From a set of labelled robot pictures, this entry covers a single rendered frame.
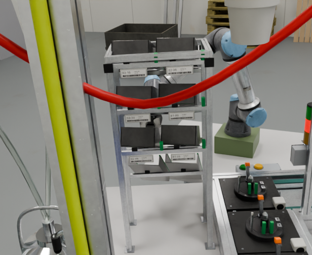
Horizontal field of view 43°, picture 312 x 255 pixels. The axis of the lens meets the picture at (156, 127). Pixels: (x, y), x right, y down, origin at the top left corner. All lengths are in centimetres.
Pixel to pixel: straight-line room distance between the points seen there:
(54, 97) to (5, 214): 328
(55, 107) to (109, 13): 1015
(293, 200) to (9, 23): 814
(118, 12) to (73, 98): 999
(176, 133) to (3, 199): 261
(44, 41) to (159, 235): 145
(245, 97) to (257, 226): 75
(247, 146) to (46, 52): 196
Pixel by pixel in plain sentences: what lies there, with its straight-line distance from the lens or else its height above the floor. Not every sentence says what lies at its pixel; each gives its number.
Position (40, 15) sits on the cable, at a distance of 35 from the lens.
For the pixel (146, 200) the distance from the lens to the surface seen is 194.
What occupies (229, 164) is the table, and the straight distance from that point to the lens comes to 222.
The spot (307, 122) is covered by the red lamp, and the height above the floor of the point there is 135.
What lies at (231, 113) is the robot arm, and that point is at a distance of 226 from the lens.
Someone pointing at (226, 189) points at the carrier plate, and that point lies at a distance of 181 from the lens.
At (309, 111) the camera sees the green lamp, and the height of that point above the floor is 140.
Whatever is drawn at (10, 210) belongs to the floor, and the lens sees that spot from 367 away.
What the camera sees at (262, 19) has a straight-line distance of 32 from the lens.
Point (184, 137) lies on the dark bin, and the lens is 145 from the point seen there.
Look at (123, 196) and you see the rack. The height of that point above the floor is 112.
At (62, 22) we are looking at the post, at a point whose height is 192.
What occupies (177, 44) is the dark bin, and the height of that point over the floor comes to 167.
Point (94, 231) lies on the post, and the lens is 46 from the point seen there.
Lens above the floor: 198
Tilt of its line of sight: 25 degrees down
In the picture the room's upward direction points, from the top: 4 degrees counter-clockwise
